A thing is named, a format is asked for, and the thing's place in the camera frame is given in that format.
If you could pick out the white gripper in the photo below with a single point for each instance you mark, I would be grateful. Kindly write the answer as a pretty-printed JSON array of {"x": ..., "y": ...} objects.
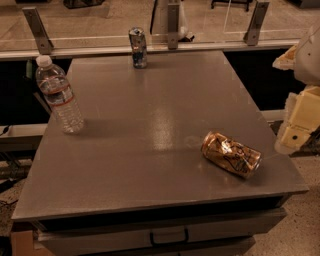
[{"x": 308, "y": 59}]

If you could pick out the clear plastic water bottle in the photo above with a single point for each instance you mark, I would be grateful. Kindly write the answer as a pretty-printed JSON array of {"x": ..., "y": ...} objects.
[{"x": 57, "y": 91}]

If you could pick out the crushed orange soda can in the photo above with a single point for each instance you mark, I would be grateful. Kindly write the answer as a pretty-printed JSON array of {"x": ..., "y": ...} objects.
[{"x": 231, "y": 155}]

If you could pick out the blue silver energy drink can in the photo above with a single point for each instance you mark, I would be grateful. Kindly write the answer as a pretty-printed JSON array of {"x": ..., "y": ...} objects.
[{"x": 138, "y": 46}]

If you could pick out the grey table drawer front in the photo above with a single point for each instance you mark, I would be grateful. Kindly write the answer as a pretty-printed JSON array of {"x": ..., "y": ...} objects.
[{"x": 228, "y": 234}]

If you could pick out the right grey metal bracket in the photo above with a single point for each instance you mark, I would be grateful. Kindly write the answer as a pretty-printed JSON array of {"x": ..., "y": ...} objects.
[{"x": 251, "y": 37}]

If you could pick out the grey metal bracket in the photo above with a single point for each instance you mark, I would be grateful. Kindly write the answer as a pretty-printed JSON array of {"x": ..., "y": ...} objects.
[
  {"x": 251, "y": 37},
  {"x": 43, "y": 42},
  {"x": 173, "y": 23}
]

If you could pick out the middle grey metal bracket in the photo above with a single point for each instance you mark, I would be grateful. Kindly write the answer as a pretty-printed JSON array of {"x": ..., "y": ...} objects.
[{"x": 173, "y": 23}]

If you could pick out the black drawer handle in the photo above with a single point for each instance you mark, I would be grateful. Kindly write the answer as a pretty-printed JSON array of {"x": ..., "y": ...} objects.
[{"x": 169, "y": 236}]

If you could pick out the left grey metal bracket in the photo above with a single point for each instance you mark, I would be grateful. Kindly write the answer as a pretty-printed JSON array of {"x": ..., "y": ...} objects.
[{"x": 43, "y": 42}]

